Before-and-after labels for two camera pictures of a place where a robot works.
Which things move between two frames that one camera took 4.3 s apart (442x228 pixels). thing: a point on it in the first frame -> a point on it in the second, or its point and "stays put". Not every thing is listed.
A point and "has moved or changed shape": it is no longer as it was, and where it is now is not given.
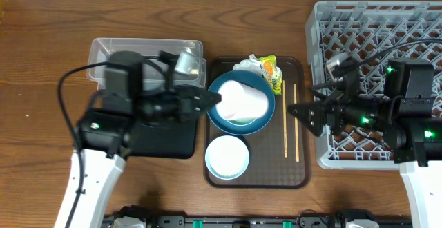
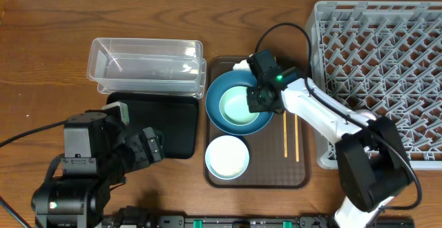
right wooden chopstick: (297, 148) stays put
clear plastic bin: (100, 48) stays put
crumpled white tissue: (252, 64) stays put
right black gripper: (336, 107) -> (255, 104)
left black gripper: (185, 97) -> (144, 158)
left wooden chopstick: (285, 146) stays put
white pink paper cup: (240, 100) has moved or changed shape
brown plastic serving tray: (280, 155) stays put
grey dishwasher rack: (371, 32) stays put
